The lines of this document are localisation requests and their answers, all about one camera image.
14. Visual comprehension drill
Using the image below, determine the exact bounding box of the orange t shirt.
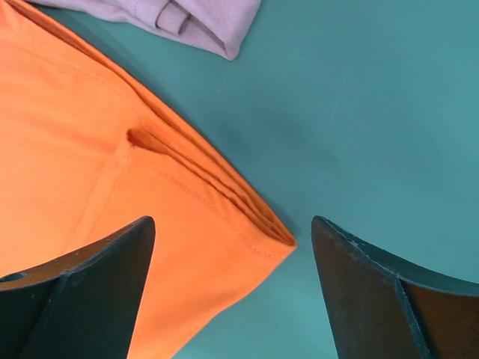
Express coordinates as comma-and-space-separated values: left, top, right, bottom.
1, 1, 296, 358

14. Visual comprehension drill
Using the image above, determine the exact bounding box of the folded pink t shirt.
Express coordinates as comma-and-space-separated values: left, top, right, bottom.
35, 0, 261, 61

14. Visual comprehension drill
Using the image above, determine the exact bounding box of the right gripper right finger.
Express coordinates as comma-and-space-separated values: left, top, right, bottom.
311, 216, 478, 358

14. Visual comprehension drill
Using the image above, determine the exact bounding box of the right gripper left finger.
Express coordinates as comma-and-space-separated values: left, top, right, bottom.
1, 216, 156, 359

